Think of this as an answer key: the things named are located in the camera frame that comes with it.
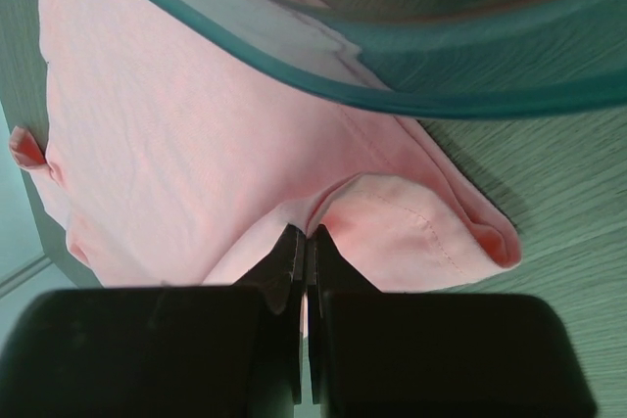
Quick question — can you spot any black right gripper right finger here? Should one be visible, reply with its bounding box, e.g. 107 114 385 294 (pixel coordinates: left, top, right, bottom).
306 227 598 417

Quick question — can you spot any teal laundry basket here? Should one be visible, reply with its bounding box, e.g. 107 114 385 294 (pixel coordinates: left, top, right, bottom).
149 0 626 119

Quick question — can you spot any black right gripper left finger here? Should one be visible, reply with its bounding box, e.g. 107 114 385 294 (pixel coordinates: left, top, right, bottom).
1 226 307 417

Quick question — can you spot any pink t shirt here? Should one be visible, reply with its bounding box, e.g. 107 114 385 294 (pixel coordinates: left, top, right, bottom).
9 0 522 291

